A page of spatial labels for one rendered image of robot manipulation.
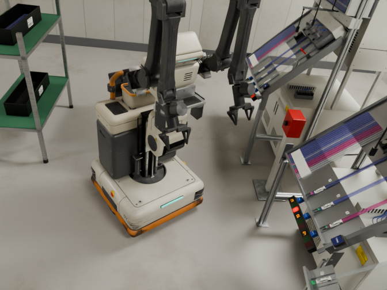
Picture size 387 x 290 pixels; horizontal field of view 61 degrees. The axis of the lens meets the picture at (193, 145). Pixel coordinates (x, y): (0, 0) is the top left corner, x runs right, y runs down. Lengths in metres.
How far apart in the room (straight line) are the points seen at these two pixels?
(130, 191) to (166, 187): 0.25
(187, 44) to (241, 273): 1.49
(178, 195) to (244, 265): 0.65
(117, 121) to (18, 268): 1.09
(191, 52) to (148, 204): 1.06
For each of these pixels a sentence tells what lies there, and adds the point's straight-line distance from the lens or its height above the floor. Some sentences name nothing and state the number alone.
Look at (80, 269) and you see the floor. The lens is 2.30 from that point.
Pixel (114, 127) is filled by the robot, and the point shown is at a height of 0.75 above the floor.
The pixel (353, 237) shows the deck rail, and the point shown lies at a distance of 1.68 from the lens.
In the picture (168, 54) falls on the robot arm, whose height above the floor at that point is 1.41.
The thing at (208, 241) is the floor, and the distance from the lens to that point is 2.42.
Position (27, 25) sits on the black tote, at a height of 1.00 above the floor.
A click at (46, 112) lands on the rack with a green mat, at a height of 0.35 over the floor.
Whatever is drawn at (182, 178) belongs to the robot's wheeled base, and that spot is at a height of 0.28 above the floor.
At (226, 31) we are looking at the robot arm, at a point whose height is 1.42.
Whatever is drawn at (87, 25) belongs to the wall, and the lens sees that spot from 5.05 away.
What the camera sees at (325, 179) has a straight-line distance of 1.90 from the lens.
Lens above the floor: 1.95
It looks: 38 degrees down
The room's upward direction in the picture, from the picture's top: 9 degrees clockwise
